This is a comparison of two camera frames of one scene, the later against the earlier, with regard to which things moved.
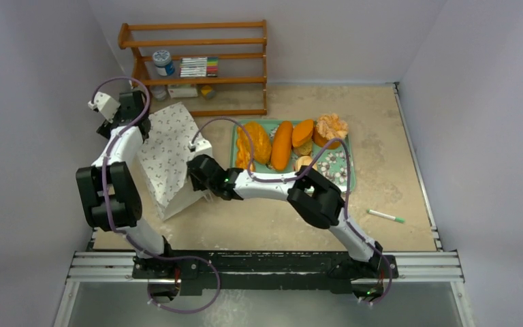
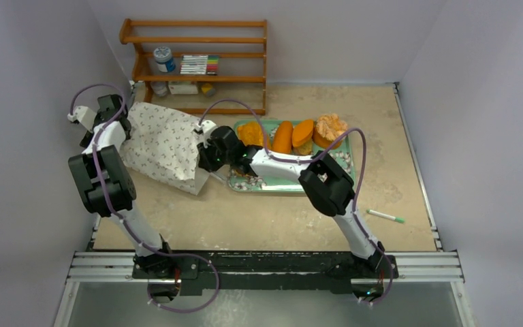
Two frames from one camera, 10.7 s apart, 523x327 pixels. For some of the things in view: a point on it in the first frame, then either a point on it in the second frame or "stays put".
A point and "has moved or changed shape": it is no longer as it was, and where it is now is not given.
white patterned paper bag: (163, 161) has moved or changed shape
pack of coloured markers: (199, 67) stays put
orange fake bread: (329, 127) stays put
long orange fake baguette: (281, 147) stays put
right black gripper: (197, 171) -> (205, 153)
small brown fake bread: (303, 150) stays put
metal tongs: (205, 196) has moved or changed shape
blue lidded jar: (162, 60) stays put
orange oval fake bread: (302, 132) stays put
